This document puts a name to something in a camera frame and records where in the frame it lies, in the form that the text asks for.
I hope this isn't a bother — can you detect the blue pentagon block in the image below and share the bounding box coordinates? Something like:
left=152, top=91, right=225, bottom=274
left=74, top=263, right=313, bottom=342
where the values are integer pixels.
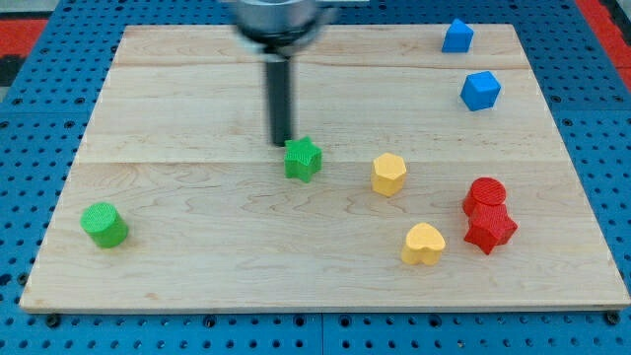
left=442, top=19, right=475, bottom=53

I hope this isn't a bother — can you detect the light wooden board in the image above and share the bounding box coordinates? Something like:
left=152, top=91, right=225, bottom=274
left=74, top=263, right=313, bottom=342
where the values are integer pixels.
left=20, top=25, right=630, bottom=315

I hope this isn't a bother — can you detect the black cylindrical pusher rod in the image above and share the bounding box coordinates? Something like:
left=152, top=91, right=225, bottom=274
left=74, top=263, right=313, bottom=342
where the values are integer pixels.
left=265, top=57, right=293, bottom=146

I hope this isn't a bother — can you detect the green star block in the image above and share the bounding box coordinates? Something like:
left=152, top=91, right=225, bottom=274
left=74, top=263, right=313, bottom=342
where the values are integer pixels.
left=284, top=136, right=322, bottom=182

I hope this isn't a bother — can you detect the yellow heart block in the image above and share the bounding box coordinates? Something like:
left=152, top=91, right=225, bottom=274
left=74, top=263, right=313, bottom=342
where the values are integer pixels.
left=400, top=223, right=447, bottom=265

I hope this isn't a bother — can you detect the silver round end effector mount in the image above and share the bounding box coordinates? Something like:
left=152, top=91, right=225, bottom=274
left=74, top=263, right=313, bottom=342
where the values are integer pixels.
left=231, top=0, right=331, bottom=54

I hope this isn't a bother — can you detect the yellow hexagon block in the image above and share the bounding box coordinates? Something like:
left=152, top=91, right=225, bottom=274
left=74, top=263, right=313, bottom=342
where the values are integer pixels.
left=371, top=153, right=407, bottom=197

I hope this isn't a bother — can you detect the red cylinder block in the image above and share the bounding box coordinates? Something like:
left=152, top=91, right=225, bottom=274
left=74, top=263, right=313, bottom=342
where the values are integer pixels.
left=462, top=177, right=507, bottom=216

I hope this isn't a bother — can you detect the blue cube block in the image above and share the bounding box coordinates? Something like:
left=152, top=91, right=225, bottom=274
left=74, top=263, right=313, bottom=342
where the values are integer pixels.
left=460, top=71, right=502, bottom=111

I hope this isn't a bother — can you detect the green cylinder block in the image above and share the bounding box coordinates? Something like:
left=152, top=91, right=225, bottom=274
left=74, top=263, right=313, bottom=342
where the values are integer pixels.
left=80, top=202, right=129, bottom=249

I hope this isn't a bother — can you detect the red star block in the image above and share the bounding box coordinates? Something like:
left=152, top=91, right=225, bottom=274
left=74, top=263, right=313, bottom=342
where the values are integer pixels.
left=464, top=204, right=519, bottom=254

